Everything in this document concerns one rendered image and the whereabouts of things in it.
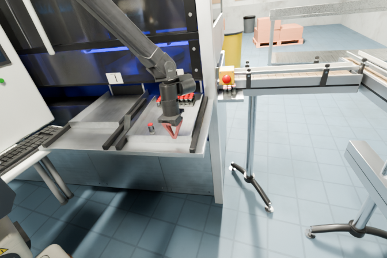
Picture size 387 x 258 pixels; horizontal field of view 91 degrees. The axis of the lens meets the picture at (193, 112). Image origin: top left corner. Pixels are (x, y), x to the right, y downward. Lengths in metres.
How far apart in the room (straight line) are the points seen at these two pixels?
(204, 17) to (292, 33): 5.03
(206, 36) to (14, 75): 0.97
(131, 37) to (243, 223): 1.33
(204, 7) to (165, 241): 1.37
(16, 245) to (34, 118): 0.69
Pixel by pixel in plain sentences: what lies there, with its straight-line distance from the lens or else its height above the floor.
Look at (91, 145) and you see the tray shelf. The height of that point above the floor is 0.88.
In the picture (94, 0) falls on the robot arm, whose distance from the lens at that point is 0.58.
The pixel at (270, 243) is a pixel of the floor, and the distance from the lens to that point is 1.50.
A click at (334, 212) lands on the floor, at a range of 1.73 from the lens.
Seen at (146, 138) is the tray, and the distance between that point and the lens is 0.76.
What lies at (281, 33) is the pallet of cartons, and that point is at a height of 0.31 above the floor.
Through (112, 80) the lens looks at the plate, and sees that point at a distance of 1.14.
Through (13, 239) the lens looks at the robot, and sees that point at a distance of 0.87.
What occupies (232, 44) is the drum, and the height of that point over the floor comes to 0.55.
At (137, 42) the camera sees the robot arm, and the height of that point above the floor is 1.25.
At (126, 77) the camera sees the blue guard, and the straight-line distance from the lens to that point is 1.09.
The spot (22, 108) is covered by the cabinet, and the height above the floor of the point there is 0.95.
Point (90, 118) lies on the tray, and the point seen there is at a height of 0.88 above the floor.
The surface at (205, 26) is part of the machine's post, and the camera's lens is 0.89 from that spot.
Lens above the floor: 1.34
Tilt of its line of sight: 31 degrees down
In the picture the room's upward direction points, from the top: 8 degrees counter-clockwise
